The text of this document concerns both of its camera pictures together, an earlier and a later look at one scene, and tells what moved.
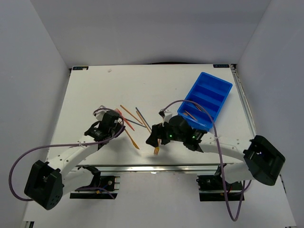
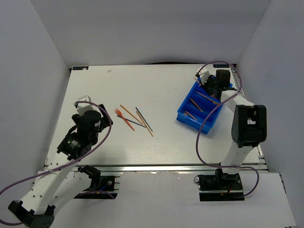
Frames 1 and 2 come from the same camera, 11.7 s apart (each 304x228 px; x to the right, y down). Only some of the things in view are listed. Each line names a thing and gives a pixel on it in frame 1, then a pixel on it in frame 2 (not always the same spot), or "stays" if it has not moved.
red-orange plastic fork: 126,120 stays
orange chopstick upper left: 130,113 stays
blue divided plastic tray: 211,92 stays
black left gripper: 119,126 to 105,121
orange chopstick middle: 143,121 stays
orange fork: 157,149 to 195,78
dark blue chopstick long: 134,122 stays
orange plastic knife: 134,144 to 195,104
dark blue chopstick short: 137,110 stays
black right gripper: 157,130 to 210,79
